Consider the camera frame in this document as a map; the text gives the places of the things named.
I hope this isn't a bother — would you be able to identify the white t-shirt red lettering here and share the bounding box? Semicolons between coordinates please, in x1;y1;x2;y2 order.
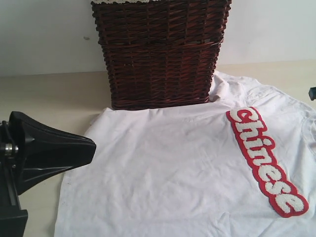
54;72;316;237

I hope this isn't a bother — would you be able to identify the white cloth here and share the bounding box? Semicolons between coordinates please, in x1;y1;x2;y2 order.
91;0;150;4

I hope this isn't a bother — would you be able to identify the dark brown wicker basket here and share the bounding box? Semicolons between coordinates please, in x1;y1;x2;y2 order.
91;0;231;110

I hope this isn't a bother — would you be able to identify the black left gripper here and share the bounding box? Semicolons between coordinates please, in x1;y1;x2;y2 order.
0;111;96;237

